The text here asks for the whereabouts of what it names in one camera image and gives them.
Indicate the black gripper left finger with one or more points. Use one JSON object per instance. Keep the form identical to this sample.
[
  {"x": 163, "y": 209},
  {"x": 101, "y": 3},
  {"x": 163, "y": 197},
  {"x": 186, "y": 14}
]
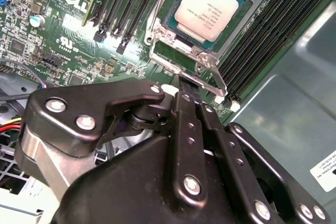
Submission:
[{"x": 78, "y": 98}]

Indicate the metal socket cover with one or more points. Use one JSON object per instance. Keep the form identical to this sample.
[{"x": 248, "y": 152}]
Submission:
[{"x": 212, "y": 89}]

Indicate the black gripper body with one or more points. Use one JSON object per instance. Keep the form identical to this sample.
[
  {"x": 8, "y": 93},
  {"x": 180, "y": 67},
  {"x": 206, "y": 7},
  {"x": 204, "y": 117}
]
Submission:
[{"x": 118, "y": 195}]

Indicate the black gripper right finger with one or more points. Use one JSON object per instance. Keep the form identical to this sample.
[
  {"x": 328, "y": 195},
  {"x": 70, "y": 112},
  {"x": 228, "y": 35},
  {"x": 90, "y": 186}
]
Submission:
[{"x": 225, "y": 150}]

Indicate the silver CPU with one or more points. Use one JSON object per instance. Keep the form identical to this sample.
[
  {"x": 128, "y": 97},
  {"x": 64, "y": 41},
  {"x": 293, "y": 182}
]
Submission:
[{"x": 207, "y": 6}]

